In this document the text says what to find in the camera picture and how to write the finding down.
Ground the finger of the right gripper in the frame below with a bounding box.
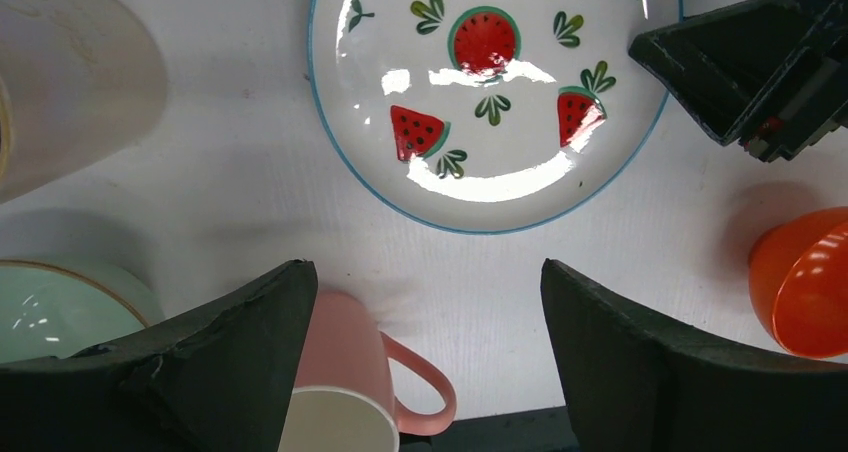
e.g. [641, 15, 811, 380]
[628, 0, 847, 163]

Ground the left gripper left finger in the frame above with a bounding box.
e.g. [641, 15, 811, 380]
[1, 260, 318, 451]

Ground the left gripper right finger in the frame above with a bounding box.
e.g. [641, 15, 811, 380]
[540, 259, 847, 451]

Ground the watermelon pattern round plate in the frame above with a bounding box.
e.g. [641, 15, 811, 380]
[307, 0, 684, 234]

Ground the pink mug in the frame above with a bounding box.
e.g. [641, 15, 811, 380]
[279, 291, 457, 452]

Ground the mint green bowl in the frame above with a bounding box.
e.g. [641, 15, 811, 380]
[1, 256, 164, 364]

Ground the orange bowl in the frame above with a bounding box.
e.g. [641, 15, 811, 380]
[748, 206, 847, 359]

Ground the beige cup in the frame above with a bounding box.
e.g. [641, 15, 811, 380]
[1, 0, 167, 201]

